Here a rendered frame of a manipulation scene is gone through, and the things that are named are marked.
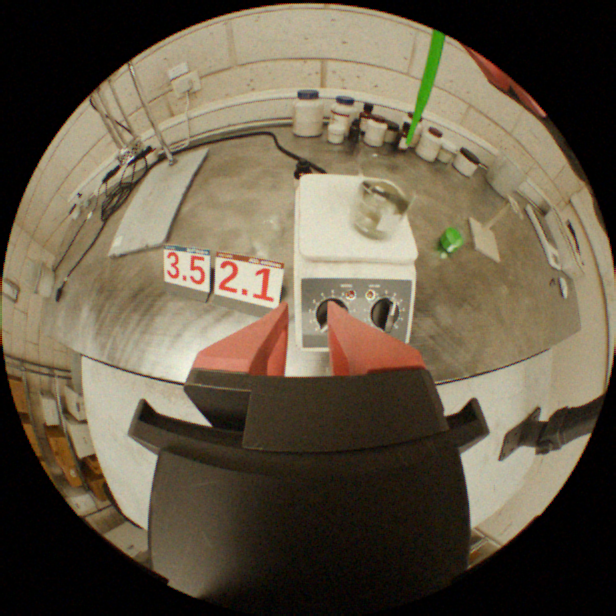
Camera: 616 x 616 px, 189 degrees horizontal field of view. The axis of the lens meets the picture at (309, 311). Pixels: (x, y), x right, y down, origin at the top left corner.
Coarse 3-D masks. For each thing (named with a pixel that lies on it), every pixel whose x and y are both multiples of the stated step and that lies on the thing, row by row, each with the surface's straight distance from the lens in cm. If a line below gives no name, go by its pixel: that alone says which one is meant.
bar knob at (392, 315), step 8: (376, 304) 22; (384, 304) 22; (392, 304) 21; (376, 312) 22; (384, 312) 22; (392, 312) 21; (376, 320) 22; (384, 320) 21; (392, 320) 21; (384, 328) 21
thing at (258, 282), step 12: (228, 264) 27; (240, 264) 26; (252, 264) 25; (228, 276) 27; (240, 276) 26; (252, 276) 26; (264, 276) 25; (276, 276) 25; (216, 288) 29; (228, 288) 28; (240, 288) 27; (252, 288) 26; (264, 288) 26; (276, 288) 25; (264, 300) 26; (276, 300) 26
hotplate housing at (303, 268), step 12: (300, 264) 21; (312, 264) 21; (324, 264) 21; (336, 264) 21; (348, 264) 21; (360, 264) 21; (372, 264) 22; (384, 264) 22; (396, 264) 23; (408, 264) 23; (300, 276) 20; (312, 276) 20; (324, 276) 21; (336, 276) 21; (348, 276) 21; (360, 276) 21; (372, 276) 21; (384, 276) 22; (396, 276) 22; (408, 276) 23; (300, 288) 21; (300, 300) 21; (300, 312) 21; (300, 324) 22; (408, 324) 24; (300, 336) 22; (408, 336) 26; (300, 348) 23; (312, 348) 23; (324, 348) 23
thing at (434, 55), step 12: (432, 36) 15; (444, 36) 15; (432, 48) 14; (432, 60) 14; (432, 72) 14; (420, 84) 14; (432, 84) 14; (420, 96) 14; (420, 108) 14; (408, 132) 15; (408, 144) 16
